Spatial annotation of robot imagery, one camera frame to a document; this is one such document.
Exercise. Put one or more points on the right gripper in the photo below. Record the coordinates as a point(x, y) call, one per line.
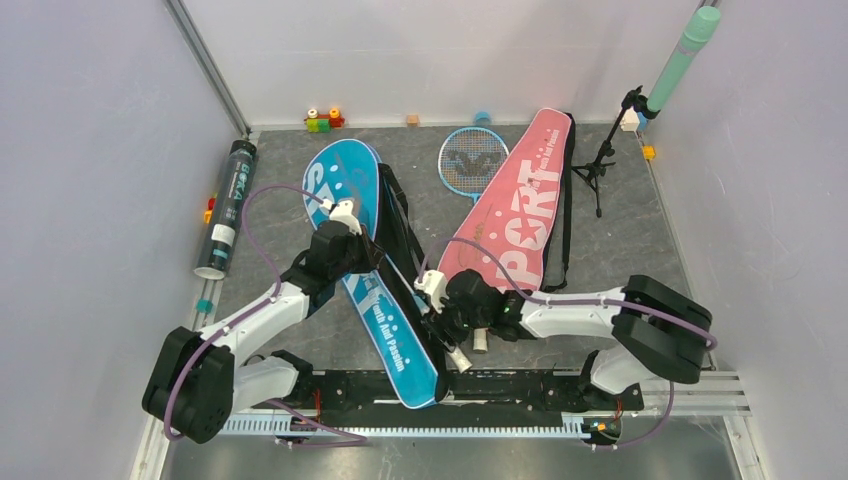
point(437, 323)

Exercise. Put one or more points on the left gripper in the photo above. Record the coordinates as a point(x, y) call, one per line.
point(372, 253)

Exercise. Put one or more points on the blue racket cover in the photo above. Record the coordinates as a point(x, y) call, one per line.
point(383, 298)

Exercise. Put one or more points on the pink racket cover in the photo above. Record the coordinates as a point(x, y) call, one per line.
point(506, 237)

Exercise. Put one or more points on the black shuttlecock tube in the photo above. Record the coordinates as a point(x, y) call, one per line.
point(225, 218)

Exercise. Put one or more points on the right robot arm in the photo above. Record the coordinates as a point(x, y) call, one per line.
point(657, 331)

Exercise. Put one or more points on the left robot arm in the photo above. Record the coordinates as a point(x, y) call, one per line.
point(202, 377)

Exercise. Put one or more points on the toy blocks at back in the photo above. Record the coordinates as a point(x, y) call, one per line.
point(317, 122)

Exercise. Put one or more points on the toy blocks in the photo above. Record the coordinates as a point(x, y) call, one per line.
point(317, 122)
point(209, 210)

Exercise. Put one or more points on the toy blocks at left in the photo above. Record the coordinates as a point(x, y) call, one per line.
point(209, 210)

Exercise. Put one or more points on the black mini tripod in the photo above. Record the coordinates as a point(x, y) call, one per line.
point(591, 172)

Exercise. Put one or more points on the green foam tube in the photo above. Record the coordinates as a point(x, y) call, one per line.
point(696, 34)

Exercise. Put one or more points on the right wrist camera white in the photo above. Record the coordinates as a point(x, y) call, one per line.
point(432, 284)

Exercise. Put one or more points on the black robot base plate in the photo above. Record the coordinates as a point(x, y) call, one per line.
point(478, 398)

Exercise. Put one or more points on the teal clip on rail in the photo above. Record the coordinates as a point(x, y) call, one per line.
point(204, 306)

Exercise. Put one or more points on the white slotted cable duct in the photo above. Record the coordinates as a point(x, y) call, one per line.
point(268, 423)

